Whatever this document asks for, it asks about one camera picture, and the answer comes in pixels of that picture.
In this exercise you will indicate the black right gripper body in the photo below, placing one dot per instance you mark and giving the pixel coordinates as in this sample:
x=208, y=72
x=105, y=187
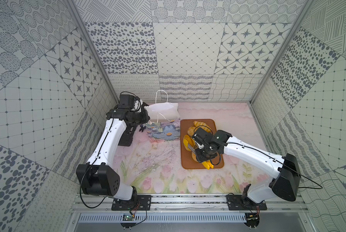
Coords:
x=204, y=154

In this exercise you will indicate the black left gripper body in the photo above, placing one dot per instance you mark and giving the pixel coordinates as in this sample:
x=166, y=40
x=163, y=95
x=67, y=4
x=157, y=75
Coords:
x=144, y=116

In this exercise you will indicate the yellow steel food tongs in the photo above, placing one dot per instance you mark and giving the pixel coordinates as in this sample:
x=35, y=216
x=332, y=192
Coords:
x=207, y=164

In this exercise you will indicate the striped croissant bread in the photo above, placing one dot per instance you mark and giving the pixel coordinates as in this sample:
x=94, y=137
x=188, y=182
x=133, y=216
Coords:
x=202, y=125

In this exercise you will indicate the floral paper gift bag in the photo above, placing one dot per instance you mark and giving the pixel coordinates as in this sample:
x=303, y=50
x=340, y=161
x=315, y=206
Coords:
x=164, y=122

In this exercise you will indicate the ring donut bread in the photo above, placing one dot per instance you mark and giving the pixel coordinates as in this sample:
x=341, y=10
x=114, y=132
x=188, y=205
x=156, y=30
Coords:
x=194, y=157

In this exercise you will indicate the oval green-topped bread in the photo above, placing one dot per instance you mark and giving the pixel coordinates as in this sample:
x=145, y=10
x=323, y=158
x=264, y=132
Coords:
x=188, y=143

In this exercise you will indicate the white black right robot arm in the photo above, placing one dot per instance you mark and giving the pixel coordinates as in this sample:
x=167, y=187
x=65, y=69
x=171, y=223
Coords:
x=283, y=171

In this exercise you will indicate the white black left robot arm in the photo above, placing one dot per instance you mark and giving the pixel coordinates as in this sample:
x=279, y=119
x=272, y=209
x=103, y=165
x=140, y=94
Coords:
x=96, y=176

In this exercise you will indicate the brown serving tray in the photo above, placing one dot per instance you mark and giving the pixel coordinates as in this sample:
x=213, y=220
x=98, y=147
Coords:
x=186, y=156

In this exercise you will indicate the floral table mat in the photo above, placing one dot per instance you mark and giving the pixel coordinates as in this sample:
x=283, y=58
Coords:
x=154, y=165

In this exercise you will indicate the right controller board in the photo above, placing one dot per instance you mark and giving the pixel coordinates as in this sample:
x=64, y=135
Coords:
x=252, y=221

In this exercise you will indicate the controller board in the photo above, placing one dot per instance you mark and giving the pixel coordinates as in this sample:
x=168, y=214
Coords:
x=252, y=221
x=127, y=221

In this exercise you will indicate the left controller board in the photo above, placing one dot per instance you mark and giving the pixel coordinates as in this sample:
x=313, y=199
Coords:
x=127, y=221

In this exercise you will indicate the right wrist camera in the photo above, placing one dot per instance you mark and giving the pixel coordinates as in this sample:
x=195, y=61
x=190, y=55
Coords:
x=202, y=138

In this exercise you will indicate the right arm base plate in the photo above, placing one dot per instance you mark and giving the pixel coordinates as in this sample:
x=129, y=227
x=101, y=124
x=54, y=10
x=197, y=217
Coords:
x=236, y=202

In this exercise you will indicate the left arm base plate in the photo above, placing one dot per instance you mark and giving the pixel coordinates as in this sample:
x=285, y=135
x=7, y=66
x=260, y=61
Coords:
x=138, y=203

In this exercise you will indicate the aluminium mounting rail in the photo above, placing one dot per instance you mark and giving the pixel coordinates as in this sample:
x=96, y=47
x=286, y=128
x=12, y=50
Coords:
x=161, y=203

